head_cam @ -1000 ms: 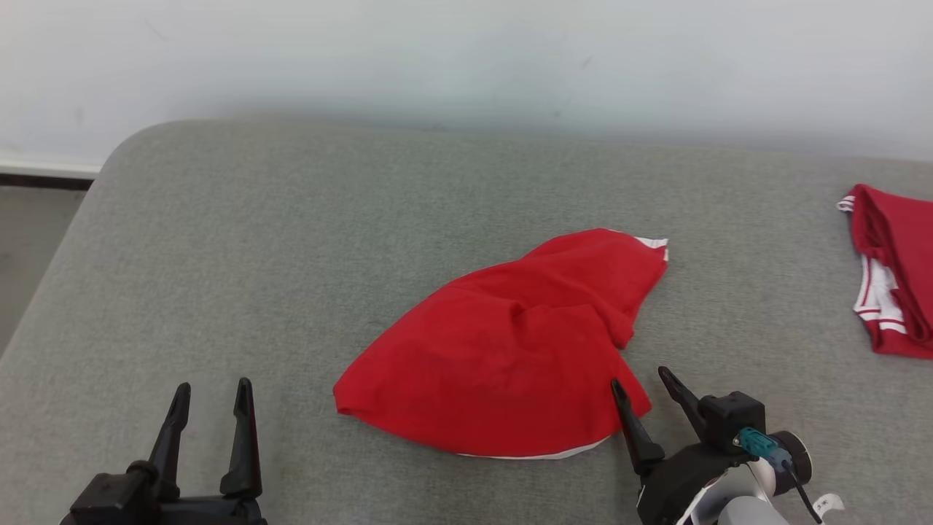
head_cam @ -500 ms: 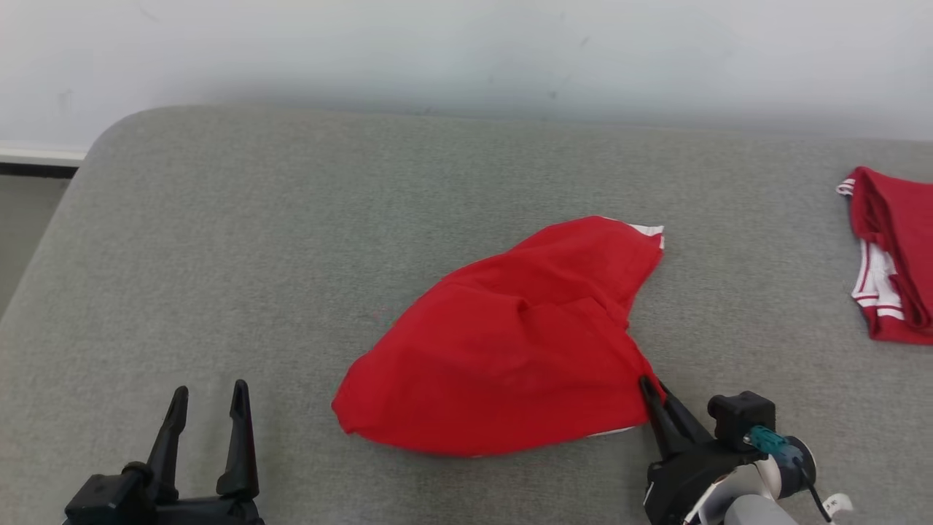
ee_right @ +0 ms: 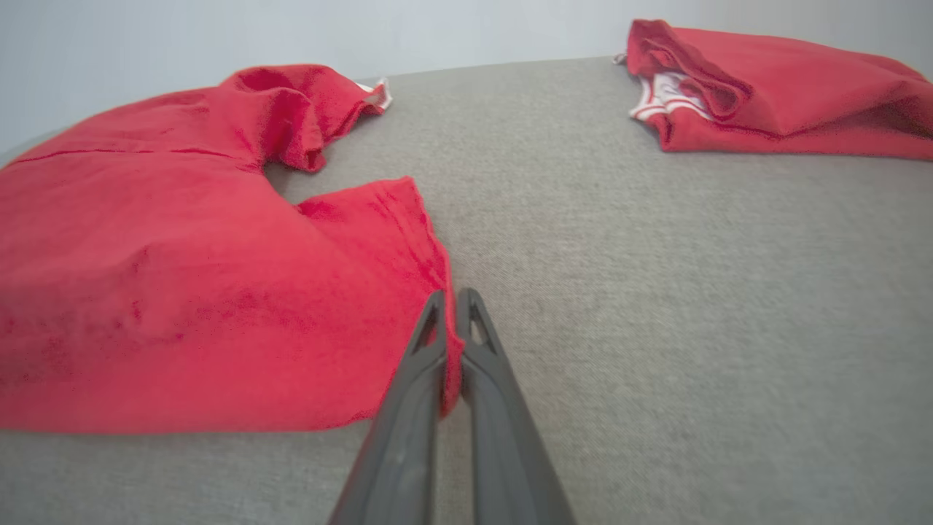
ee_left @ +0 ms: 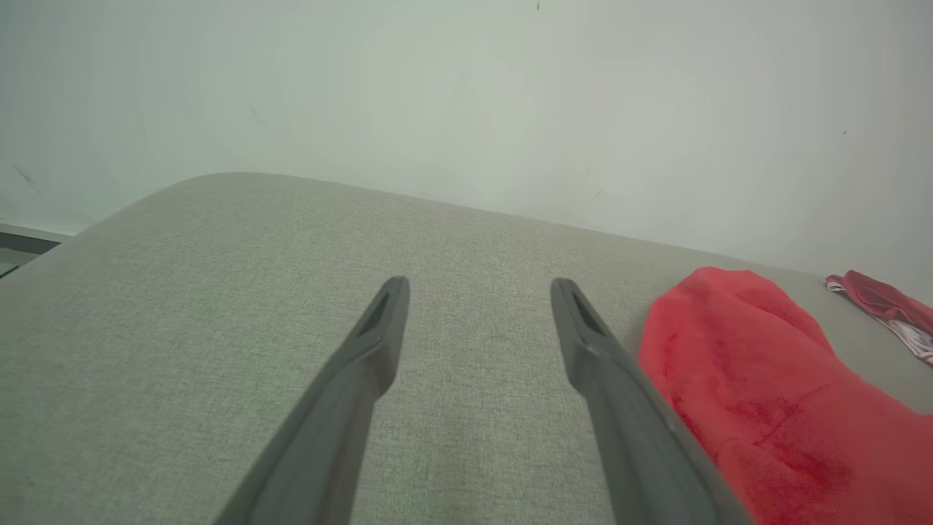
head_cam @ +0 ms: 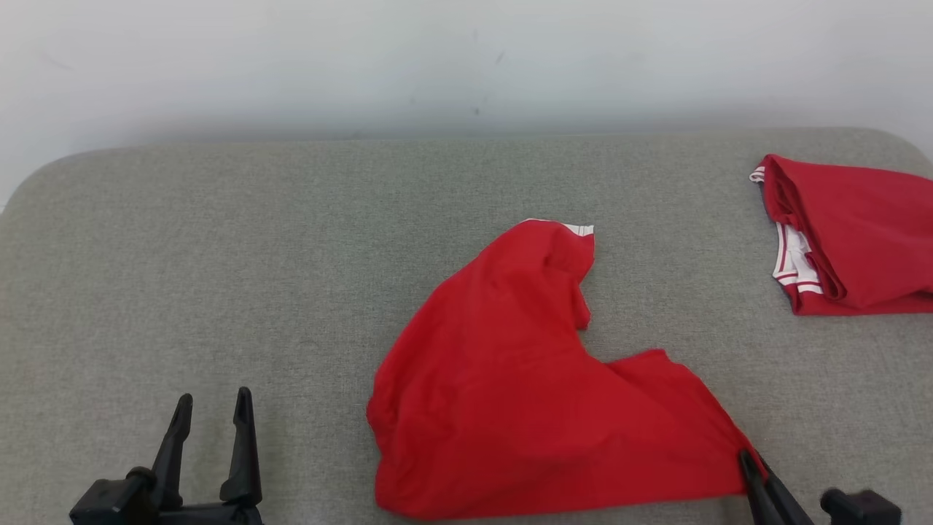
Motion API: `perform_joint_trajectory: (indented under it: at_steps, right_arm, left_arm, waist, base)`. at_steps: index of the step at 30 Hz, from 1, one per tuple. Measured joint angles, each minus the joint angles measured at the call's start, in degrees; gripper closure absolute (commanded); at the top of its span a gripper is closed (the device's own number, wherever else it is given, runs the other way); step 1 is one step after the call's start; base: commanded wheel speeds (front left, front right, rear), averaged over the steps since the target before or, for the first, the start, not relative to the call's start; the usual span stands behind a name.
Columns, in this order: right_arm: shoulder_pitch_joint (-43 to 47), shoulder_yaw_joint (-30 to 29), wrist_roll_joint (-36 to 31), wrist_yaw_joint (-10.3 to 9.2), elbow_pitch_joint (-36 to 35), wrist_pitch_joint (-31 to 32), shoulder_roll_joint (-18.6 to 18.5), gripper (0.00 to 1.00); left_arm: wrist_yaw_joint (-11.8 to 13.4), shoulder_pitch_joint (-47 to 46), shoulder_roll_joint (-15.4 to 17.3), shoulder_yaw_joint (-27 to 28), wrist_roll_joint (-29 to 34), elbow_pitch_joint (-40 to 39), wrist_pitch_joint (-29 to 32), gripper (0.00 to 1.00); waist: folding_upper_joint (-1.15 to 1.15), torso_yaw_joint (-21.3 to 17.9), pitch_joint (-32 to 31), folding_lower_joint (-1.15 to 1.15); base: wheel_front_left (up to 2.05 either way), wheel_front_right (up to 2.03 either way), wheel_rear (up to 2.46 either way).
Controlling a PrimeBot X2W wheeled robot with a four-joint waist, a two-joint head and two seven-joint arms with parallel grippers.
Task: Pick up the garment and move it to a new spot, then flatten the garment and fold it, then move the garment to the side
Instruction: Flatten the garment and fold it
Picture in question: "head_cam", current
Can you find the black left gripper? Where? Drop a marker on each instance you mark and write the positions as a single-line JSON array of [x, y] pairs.
[[211, 516]]

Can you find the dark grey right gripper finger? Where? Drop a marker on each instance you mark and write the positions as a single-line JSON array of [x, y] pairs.
[[758, 496], [787, 507]]

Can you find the red white basketball shorts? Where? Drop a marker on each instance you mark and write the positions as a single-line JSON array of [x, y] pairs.
[[510, 379]]

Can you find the red Bulls basketball jersey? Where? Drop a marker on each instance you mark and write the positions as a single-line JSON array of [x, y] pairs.
[[867, 233]]

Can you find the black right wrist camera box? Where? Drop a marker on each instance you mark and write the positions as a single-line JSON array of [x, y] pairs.
[[864, 507]]

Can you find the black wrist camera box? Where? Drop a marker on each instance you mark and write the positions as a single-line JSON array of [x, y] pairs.
[[109, 503], [864, 507]]

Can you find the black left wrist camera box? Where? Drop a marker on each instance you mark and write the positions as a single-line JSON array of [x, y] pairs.
[[109, 503]]

